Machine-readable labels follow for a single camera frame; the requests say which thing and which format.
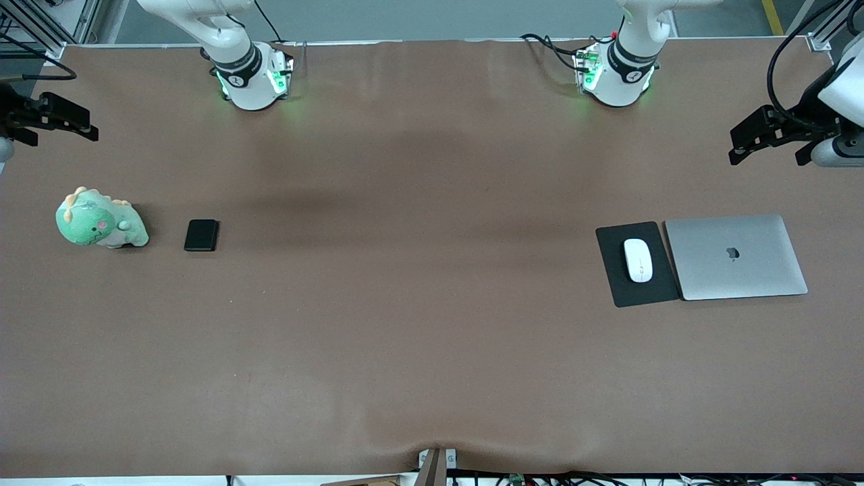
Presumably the white computer mouse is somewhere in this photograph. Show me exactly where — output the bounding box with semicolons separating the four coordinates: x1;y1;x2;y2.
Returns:
622;238;654;284

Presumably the black phone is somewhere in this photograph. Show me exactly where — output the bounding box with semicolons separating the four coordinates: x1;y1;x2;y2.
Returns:
184;219;220;252

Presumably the black mouse pad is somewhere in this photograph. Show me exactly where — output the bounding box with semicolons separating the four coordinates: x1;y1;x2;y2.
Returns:
595;221;681;308

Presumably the green dinosaur plush toy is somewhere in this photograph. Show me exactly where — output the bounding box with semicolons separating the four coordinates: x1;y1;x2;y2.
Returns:
55;186;150;249

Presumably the silver laptop with apple logo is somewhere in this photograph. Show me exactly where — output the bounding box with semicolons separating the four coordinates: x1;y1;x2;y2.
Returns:
664;215;809;301

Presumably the brown table cover mat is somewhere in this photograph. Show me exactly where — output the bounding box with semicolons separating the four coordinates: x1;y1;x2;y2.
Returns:
0;38;864;477

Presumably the black right arm base cable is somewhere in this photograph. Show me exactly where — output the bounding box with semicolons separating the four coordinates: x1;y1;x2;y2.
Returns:
253;0;281;43

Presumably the black arm base cable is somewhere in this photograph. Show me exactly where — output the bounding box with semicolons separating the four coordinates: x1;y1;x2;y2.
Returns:
520;32;595;74
253;0;281;43

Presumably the black left arm base cable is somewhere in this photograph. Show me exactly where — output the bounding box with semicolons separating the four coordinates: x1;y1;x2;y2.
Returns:
520;32;595;74

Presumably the brown table edge bracket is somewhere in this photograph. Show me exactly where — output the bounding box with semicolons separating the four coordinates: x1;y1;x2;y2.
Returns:
417;448;458;486

